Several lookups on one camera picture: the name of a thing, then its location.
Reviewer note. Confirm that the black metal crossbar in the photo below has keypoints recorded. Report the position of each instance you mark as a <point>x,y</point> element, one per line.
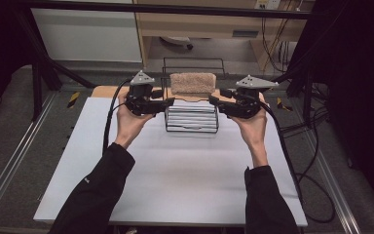
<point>175,9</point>

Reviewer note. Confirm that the person's left hand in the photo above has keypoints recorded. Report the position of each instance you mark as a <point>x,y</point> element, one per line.
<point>128,128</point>

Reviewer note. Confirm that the black metal frame strut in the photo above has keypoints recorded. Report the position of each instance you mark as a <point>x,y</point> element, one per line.
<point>306,97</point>
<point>37,87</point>

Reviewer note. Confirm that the white table mat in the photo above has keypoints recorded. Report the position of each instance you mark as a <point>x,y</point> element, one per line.
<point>181,175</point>

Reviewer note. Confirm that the yellow black tape marker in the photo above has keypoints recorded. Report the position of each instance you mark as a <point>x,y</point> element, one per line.
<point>283,105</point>
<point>73,99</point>

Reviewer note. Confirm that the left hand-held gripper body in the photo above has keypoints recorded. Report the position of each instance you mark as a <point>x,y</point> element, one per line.
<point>141,104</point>

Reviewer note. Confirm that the aluminium floor rail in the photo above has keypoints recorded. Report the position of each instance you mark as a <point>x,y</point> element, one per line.
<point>334,188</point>
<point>16,152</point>

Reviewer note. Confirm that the light wooden desk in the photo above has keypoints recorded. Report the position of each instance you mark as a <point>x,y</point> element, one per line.
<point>207,24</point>

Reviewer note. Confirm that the white wall socket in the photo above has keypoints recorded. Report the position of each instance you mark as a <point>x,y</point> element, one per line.
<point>268,4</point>

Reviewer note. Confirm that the white cabinet panel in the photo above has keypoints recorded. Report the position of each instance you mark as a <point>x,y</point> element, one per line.
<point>87,35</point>

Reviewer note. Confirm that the brown towel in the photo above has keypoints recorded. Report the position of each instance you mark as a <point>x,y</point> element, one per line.
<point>193,83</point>

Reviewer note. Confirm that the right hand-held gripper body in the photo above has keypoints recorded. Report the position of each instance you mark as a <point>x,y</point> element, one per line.
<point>243,107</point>

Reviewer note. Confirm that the person's right hand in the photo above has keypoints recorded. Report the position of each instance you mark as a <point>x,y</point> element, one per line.
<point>254,130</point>

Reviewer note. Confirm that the white power strip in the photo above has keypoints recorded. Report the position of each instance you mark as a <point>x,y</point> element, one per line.
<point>175,40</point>

